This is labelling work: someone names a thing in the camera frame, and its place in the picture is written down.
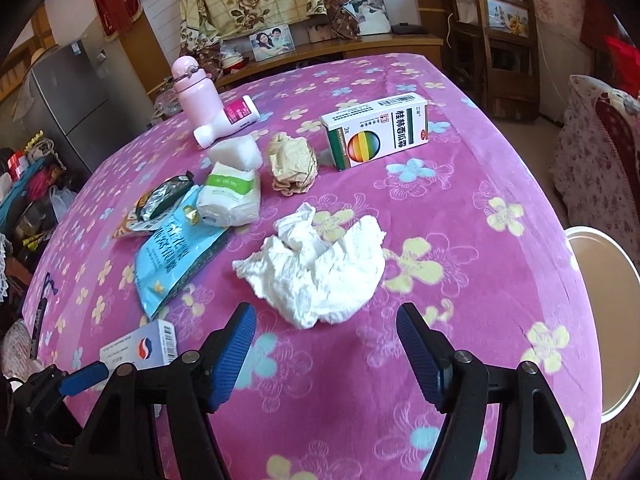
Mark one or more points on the wooden chair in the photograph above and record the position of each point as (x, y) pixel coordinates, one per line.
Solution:
(505, 65)

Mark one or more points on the gold candy wrapper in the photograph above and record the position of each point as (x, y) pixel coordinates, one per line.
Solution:
(191, 215)

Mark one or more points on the red cushion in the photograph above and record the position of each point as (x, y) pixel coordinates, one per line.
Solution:
(622, 62)

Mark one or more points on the unframed photo print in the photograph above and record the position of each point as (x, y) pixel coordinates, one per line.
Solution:
(372, 15)

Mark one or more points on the floral covered sofa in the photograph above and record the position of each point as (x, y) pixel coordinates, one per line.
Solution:
(590, 160)

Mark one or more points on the red hanging decoration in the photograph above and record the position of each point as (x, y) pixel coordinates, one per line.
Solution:
(117, 0)

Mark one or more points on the pink floral curtain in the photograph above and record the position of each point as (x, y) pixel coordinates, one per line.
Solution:
(555, 0)

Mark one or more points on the white round bin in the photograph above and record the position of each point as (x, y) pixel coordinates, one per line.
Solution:
(605, 310)

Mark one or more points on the white foam block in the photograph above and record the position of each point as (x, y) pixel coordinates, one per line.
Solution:
(235, 152)

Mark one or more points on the brown paper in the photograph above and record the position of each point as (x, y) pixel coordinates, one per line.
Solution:
(292, 165)

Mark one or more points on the white tissue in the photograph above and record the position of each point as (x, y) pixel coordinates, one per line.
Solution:
(320, 270)

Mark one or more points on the white bottle with pink label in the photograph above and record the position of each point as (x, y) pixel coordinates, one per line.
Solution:
(235, 117)

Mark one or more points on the white box with barcode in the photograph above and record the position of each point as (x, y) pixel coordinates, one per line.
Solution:
(137, 347)

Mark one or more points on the grey refrigerator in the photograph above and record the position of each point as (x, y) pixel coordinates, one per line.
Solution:
(75, 100)

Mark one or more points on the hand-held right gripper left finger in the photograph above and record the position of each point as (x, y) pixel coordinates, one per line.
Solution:
(232, 355)

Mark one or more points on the white plastic bag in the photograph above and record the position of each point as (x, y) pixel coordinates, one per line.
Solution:
(62, 202)

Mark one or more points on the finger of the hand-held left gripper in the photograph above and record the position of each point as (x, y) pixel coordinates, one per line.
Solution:
(82, 377)

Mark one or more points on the pile of colourful clothes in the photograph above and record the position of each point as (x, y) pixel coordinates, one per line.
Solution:
(30, 190)

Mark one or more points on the red white pot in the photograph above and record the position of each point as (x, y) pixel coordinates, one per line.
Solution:
(233, 60)

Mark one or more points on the tissue pack with green label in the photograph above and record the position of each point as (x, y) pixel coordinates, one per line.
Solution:
(227, 195)

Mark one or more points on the dark green snack wrapper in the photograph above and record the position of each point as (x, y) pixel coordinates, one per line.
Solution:
(162, 197)

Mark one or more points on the white rainbow medicine box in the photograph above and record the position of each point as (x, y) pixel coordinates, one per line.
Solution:
(375, 130)

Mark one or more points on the orange snack packet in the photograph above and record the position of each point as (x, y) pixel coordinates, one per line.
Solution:
(127, 227)

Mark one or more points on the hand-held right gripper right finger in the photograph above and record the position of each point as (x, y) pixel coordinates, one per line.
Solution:
(422, 355)

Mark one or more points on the framed photo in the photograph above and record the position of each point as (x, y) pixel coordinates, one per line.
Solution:
(272, 42)

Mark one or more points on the pink floral blanket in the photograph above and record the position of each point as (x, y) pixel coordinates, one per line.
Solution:
(480, 170)

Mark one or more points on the black flat device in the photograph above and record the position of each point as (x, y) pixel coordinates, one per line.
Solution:
(407, 29)

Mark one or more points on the light blue packet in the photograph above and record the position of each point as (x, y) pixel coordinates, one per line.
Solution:
(175, 260)

